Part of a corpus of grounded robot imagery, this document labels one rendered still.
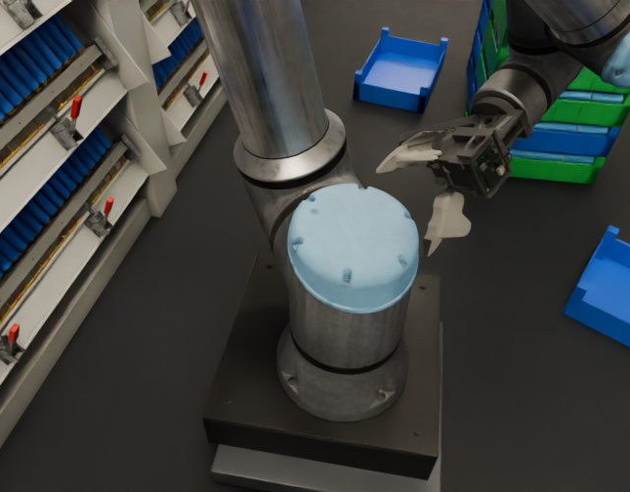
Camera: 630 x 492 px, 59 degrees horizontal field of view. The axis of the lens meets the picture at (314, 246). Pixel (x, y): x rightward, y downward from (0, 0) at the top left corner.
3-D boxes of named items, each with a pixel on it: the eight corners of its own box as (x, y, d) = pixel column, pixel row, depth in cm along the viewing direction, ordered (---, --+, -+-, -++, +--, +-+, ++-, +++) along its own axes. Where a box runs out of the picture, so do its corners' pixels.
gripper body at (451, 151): (466, 158, 66) (522, 95, 69) (414, 152, 73) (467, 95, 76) (487, 204, 70) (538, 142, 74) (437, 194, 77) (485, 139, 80)
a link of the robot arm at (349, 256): (311, 384, 67) (314, 289, 55) (271, 282, 78) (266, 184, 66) (424, 349, 71) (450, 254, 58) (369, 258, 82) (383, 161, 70)
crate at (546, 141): (473, 145, 128) (481, 115, 122) (467, 99, 142) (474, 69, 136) (607, 157, 126) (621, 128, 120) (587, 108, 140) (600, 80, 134)
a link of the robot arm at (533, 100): (479, 69, 78) (501, 124, 83) (459, 92, 76) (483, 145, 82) (535, 66, 71) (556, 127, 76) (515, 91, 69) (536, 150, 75)
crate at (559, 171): (465, 173, 133) (473, 145, 128) (460, 125, 147) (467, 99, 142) (593, 184, 131) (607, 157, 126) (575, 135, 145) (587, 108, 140)
